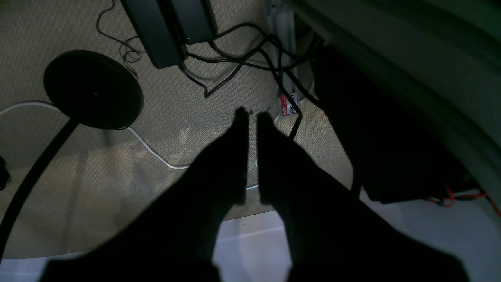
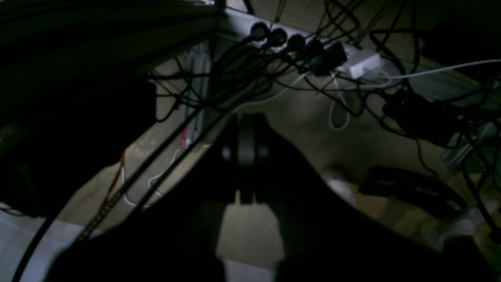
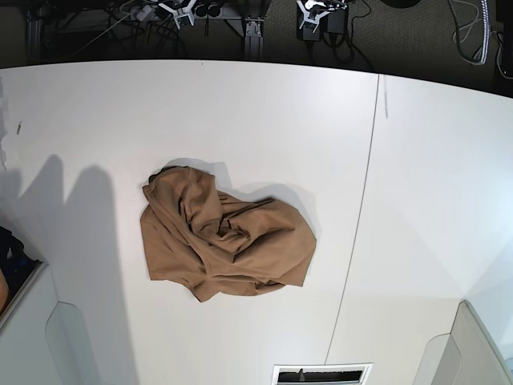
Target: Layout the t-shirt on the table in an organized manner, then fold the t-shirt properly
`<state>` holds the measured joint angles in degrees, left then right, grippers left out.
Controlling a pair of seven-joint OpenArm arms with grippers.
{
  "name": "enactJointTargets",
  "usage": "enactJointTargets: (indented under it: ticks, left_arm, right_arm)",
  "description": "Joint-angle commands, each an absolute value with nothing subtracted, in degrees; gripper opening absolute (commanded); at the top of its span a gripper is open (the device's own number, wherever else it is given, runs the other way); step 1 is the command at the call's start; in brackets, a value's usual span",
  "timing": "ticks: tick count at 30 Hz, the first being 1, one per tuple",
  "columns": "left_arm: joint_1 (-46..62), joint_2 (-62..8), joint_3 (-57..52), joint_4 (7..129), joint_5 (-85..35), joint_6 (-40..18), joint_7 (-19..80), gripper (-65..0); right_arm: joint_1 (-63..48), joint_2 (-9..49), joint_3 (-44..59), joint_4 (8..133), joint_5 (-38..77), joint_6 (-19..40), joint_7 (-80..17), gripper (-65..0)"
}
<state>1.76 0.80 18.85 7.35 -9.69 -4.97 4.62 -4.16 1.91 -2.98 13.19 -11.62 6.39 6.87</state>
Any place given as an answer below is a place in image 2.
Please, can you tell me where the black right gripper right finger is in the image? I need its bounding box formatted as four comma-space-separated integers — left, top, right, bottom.
252, 114, 490, 282

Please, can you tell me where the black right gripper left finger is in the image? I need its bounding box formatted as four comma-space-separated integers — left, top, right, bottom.
51, 115, 251, 282

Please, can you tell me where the black power brick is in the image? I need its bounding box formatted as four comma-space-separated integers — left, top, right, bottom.
383, 90, 462, 146

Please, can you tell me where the white power adapter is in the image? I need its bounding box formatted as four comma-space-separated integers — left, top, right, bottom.
336, 49, 385, 79

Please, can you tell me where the white power strip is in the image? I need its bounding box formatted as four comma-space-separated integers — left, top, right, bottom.
217, 8, 476, 99

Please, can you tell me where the white cable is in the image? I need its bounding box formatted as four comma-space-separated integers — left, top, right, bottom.
231, 59, 501, 132

